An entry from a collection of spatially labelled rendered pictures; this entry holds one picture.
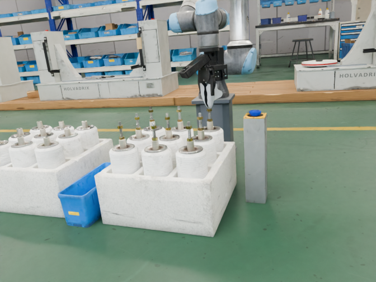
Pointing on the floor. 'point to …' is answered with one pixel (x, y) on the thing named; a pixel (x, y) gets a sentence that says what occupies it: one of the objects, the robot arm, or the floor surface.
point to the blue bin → (82, 200)
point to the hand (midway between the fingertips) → (207, 104)
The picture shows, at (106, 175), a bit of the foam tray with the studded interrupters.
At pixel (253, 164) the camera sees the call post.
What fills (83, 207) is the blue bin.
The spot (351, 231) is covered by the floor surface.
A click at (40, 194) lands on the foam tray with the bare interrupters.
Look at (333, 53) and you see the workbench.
